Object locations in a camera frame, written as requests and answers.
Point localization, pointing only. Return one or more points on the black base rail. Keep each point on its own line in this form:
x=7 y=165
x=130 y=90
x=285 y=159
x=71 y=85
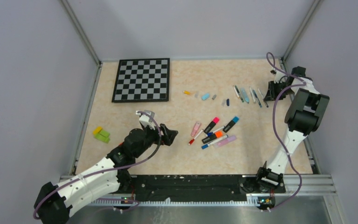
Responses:
x=194 y=188

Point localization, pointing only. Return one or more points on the red capped white marker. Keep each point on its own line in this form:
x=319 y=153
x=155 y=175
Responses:
x=195 y=137

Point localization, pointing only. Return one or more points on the pink capped black highlighter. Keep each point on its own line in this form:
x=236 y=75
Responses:
x=211 y=125

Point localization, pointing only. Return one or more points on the lilac highlighter pen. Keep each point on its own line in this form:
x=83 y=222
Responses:
x=225 y=141

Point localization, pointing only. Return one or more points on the teal gel pen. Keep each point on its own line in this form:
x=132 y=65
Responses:
x=256 y=98

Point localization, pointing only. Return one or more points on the yellow capped white pen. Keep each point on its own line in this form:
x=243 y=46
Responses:
x=236 y=91

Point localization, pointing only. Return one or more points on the pink correction tape pen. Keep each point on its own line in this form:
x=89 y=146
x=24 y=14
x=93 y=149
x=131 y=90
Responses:
x=195 y=128

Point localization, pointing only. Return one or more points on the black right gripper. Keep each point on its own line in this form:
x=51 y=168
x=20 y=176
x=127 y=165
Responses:
x=271 y=95

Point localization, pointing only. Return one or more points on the light blue correction tape pen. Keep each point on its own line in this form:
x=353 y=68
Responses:
x=244 y=95

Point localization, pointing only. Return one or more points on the light blue tape cap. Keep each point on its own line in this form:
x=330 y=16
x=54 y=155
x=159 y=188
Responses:
x=205 y=96

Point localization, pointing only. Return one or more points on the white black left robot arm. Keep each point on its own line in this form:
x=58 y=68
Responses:
x=57 y=203

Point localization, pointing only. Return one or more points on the black white checkerboard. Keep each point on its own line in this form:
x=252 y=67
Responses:
x=142 y=80

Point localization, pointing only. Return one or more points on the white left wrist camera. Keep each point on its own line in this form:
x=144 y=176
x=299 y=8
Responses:
x=146 y=119

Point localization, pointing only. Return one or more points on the blue capped black highlighter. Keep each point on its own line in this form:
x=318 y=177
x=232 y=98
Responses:
x=230 y=124

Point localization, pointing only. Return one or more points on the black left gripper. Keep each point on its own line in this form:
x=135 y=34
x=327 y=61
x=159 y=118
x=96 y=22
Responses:
x=168 y=136

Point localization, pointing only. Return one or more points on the green gel pen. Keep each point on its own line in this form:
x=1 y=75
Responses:
x=240 y=95

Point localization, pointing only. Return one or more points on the grey capped white marker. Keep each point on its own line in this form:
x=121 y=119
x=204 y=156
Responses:
x=252 y=95

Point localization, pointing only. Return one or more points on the blue capped white marker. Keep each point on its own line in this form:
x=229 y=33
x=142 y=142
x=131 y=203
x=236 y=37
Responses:
x=214 y=141

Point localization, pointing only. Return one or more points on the green yellow block stack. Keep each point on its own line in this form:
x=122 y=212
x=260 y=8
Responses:
x=102 y=135

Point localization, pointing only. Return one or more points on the orange capped black highlighter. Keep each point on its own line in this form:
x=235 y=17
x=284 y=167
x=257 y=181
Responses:
x=212 y=137

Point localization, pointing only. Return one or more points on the dark blue capped pen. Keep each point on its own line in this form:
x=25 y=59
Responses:
x=262 y=96

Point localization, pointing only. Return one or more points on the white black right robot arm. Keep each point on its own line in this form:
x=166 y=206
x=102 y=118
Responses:
x=304 y=116

